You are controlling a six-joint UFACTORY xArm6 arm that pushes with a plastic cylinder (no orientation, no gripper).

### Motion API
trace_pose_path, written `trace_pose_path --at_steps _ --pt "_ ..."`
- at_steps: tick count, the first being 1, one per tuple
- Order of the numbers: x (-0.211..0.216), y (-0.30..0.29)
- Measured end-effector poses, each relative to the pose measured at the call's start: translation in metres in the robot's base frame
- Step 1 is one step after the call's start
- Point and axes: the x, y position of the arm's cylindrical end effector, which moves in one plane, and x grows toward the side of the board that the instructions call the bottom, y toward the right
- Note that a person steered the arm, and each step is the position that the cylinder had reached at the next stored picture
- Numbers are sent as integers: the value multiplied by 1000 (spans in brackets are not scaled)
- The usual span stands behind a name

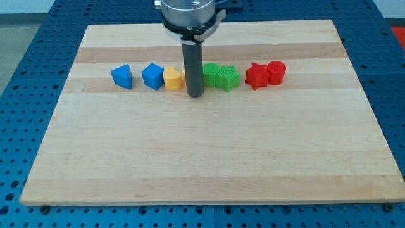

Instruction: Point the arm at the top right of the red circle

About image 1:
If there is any wooden board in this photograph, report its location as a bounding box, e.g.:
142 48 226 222
20 20 404 206

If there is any yellow block behind rod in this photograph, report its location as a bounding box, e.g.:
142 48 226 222
182 70 187 87

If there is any blue cube block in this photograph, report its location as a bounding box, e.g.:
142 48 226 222
141 63 164 91

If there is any red star block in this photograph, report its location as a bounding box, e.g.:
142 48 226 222
245 63 270 90

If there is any green star block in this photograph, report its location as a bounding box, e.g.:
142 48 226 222
216 65 240 92

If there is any yellow heart block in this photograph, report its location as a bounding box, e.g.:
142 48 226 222
163 66 182 91

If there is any blue triangle block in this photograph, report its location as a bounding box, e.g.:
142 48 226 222
110 64 132 89

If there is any grey cylindrical pointer rod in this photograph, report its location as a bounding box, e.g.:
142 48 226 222
182 43 204 98

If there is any red cylinder block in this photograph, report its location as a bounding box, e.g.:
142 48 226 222
267 61 287 86

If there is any green cylinder block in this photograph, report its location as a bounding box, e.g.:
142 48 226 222
203 63 220 87

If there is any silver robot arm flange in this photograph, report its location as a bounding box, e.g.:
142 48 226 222
154 0 227 45

